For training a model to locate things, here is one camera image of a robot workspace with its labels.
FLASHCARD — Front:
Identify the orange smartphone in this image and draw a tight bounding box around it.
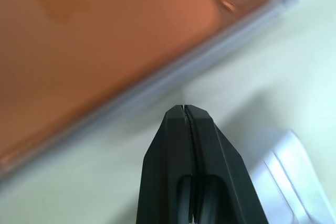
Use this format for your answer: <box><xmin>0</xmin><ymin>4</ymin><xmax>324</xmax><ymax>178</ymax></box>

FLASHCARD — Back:
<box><xmin>0</xmin><ymin>0</ymin><xmax>279</xmax><ymax>168</ymax></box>

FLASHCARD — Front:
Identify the white phone box lid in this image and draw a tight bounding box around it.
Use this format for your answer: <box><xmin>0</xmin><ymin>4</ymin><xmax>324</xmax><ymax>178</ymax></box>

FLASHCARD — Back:
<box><xmin>248</xmin><ymin>129</ymin><xmax>336</xmax><ymax>224</ymax></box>

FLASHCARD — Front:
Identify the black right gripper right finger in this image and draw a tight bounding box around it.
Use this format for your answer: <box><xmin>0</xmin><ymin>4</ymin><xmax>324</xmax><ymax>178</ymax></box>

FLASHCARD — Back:
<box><xmin>184</xmin><ymin>104</ymin><xmax>272</xmax><ymax>224</ymax></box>

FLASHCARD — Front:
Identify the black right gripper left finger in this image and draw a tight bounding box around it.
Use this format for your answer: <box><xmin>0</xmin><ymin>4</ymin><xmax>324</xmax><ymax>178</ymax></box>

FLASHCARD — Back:
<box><xmin>140</xmin><ymin>104</ymin><xmax>195</xmax><ymax>224</ymax></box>

